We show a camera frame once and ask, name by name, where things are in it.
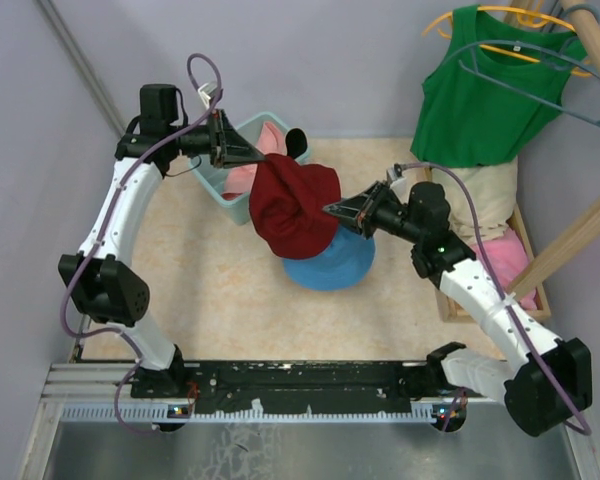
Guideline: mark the wooden rack pole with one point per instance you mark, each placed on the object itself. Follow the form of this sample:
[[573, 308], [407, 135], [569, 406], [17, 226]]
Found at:
[[585, 19]]

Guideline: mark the dark red bucket hat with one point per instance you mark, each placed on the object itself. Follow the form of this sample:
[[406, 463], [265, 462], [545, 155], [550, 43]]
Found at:
[[286, 206]]

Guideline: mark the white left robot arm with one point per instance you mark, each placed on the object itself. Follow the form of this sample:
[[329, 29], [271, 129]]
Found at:
[[99, 279]]

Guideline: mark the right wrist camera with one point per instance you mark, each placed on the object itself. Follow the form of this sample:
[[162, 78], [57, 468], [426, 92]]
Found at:
[[394, 174]]

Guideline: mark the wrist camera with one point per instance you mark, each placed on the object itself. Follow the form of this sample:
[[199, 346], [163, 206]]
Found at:
[[209, 93], [394, 174]]

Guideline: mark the aluminium frame post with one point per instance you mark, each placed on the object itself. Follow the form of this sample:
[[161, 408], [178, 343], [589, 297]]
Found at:
[[94, 86]]

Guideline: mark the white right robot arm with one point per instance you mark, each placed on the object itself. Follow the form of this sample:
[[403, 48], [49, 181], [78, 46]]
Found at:
[[542, 380]]

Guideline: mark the pink bucket hat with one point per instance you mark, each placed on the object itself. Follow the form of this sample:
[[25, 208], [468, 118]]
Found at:
[[239, 181]]

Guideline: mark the slanted wooden beam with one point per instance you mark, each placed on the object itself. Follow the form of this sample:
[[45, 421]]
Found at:
[[582, 231]]

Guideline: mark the green tank top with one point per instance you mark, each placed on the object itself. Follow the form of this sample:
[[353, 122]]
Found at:
[[465, 122]]

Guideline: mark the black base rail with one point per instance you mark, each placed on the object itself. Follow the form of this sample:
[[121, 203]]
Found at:
[[338, 387]]

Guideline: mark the blue bucket hat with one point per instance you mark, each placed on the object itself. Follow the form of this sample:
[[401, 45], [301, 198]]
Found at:
[[343, 264]]

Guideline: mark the wooden tray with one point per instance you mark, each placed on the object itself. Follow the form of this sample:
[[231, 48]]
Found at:
[[451, 312]]

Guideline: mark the yellow clothes hanger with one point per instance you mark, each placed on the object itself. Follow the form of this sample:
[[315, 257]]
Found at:
[[525, 17]]

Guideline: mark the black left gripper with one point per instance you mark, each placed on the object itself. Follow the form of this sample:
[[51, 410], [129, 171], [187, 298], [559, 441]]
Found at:
[[227, 145]]

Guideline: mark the beige bucket hat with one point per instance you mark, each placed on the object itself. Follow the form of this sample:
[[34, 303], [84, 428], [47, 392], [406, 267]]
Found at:
[[296, 143]]

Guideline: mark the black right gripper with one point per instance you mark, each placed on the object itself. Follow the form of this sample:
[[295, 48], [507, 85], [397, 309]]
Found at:
[[360, 211]]

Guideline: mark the pink cloth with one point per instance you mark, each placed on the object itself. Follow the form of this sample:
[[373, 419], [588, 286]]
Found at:
[[507, 256]]

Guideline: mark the grey-blue clothes hanger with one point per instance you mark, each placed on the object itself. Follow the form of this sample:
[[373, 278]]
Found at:
[[541, 83]]

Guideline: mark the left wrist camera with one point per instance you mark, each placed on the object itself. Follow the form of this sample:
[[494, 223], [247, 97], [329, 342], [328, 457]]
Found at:
[[209, 93]]

